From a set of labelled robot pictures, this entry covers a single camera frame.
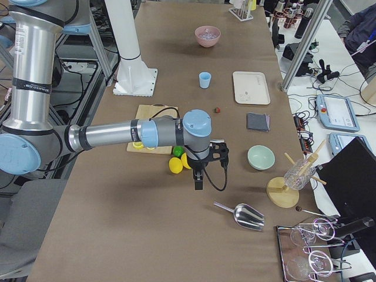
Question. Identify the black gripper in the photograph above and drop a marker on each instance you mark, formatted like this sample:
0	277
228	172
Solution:
197	164

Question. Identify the metal ice scoop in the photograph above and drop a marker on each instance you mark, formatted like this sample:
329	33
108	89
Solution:
245	216

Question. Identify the wooden cup tree stand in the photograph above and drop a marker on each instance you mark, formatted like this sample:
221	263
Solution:
283	196

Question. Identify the light blue plastic cup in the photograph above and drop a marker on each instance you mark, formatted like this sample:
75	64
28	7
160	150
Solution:
204	79

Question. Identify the pink bowl of ice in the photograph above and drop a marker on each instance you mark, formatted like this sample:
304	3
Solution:
207	36

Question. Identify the yellow lemon far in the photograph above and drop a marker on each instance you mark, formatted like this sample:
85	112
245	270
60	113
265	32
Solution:
184	161

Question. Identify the yellow lemon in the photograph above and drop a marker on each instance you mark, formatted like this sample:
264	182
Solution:
184	161
175	165

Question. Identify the yellow lemon near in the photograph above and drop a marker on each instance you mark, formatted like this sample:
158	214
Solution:
175	165

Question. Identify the green lime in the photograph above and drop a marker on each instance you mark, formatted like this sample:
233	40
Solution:
178	151

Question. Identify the green ceramic bowl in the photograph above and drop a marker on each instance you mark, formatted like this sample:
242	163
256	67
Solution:
260	157

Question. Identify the lemon slice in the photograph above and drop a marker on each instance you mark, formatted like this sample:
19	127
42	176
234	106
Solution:
138	145

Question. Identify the grey folded cloth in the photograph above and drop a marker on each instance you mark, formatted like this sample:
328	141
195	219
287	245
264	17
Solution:
260	122

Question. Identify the wooden cutting board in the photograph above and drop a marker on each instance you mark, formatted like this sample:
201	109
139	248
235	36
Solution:
146	112

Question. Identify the clear glass on stand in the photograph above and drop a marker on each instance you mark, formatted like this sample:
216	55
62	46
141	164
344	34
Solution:
295	179

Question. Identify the cream rabbit tray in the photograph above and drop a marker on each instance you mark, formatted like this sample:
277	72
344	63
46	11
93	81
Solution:
250	88

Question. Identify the wine glass rack tray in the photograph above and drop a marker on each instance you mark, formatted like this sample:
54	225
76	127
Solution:
304	250

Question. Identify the lower teach pendant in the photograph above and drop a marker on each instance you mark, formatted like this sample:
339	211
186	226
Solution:
338	141

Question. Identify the teach pendant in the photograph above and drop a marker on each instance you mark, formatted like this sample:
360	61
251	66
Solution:
338	141
337	113

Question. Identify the black monitor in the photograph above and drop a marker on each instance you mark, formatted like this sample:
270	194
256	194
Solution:
350	177

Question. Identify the upper teach pendant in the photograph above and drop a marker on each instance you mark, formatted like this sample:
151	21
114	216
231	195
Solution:
337	113

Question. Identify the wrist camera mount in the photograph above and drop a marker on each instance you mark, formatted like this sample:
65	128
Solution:
219	152

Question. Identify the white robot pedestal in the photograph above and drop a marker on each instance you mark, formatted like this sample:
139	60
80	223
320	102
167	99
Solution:
133	78

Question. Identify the white wire cup rack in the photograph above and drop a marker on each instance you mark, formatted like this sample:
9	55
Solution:
241	9

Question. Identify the aluminium frame post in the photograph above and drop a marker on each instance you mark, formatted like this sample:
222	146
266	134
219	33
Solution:
310	32

